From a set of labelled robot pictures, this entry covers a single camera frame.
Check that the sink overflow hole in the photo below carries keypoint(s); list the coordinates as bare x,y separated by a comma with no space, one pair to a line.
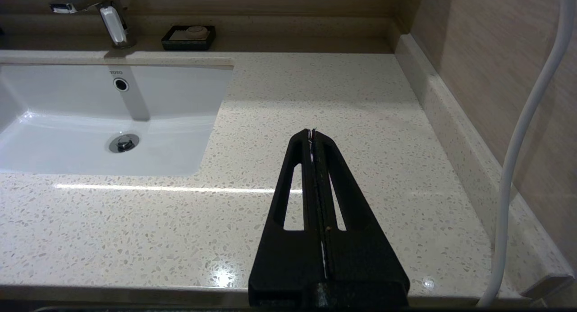
121,84

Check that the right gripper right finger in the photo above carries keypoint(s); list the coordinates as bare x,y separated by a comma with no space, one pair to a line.
360,258

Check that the round beige soap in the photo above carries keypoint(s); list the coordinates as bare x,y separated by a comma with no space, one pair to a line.
197,31

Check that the chrome sink drain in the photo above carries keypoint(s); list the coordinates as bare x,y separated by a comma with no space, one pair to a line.
124,143

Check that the white sink basin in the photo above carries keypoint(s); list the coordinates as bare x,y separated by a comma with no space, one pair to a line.
67,140

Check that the chrome faucet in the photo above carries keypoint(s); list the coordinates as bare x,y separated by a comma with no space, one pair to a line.
114,25

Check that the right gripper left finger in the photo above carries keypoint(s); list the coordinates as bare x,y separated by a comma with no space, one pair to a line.
295,258

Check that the black soap dish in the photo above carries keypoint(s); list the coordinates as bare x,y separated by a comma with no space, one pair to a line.
180,43

